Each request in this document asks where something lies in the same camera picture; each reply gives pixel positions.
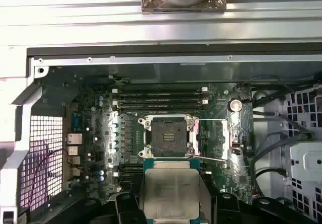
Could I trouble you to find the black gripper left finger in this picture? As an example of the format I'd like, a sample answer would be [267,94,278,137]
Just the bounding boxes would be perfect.
[54,172,147,224]

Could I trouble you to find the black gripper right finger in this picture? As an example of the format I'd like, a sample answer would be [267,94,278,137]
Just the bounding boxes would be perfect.
[200,172,310,224]

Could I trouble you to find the silver CPU green edge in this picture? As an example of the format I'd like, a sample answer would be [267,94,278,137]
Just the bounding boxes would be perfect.
[140,158,211,224]

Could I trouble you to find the metal wire locking lever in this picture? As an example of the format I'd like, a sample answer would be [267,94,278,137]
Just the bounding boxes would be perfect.
[188,154,227,163]

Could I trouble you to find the metal socket cover frame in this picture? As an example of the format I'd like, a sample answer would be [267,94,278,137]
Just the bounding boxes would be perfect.
[191,117,231,163]

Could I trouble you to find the silver port block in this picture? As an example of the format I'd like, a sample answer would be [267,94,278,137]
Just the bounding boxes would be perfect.
[65,133,84,144]
[66,145,82,157]

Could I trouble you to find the silver drive cage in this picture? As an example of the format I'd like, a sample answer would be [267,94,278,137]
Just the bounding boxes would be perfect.
[253,84,322,224]

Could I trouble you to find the blue port connector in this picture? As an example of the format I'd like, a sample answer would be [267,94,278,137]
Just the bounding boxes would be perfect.
[71,114,82,134]

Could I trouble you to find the silver coin battery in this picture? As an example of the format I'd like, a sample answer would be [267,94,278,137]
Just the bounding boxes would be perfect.
[227,98,244,113]

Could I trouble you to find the green motherboard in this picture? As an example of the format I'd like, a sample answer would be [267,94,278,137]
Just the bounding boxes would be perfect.
[62,82,255,209]

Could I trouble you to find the black and silver PC case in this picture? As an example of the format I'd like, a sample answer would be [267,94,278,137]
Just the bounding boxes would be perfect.
[0,41,322,224]

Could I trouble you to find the curved black cable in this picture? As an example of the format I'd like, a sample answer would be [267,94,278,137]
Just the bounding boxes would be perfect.
[249,132,312,197]

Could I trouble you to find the black connector coloured wires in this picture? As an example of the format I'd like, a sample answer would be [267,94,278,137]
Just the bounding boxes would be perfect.
[236,82,253,103]

